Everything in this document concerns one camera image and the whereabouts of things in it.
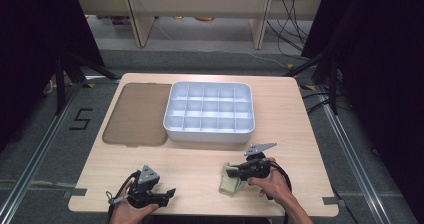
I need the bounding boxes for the black floor cables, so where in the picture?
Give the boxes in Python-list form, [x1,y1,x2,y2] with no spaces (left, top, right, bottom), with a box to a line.
[300,89,351,116]

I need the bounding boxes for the white divided organizer box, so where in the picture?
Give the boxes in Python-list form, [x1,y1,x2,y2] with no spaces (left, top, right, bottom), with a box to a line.
[162,81,256,144]

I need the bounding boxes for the translucent brown lid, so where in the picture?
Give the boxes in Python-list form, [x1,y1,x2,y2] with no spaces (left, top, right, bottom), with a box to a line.
[101,82,173,148]

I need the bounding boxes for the hanging black cables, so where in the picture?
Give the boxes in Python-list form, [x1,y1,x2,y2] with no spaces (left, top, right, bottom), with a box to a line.
[265,0,312,58]

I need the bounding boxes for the light wooden desk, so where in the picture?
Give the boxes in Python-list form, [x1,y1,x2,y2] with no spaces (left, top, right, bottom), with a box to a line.
[73,0,325,50]

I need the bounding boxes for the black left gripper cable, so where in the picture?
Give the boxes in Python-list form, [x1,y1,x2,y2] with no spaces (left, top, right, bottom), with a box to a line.
[105,169,142,224]

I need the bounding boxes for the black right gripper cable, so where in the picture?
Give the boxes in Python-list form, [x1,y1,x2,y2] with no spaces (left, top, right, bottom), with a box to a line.
[265,160,294,202]

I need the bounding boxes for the pale green sock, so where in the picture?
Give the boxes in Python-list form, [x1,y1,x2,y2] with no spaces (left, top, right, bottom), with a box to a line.
[218,162,247,197]

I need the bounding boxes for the grey tape strip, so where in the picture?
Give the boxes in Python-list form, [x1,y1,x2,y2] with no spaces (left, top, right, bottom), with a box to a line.
[62,187,88,199]
[321,196,346,208]

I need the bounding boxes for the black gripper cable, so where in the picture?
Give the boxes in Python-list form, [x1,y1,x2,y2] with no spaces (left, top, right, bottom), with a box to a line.
[265,160,294,202]
[105,169,142,224]

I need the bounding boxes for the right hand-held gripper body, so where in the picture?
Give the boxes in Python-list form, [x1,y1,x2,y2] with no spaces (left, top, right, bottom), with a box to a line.
[237,142,278,182]

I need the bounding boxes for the person's right hand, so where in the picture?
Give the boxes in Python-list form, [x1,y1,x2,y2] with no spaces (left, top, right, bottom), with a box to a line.
[246,156,290,202]

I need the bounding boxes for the person's left hand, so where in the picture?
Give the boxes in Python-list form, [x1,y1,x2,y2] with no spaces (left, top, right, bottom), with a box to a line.
[109,183,160,224]

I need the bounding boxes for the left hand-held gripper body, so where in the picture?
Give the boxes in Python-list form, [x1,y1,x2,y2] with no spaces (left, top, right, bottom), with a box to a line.
[127,164,168,209]

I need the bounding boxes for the black metal stand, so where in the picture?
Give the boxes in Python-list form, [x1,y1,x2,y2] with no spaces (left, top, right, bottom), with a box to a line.
[54,50,122,116]
[283,49,340,116]

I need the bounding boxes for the aluminium floor rail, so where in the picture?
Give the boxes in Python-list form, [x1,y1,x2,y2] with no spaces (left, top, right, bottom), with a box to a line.
[316,83,392,224]
[0,81,85,224]

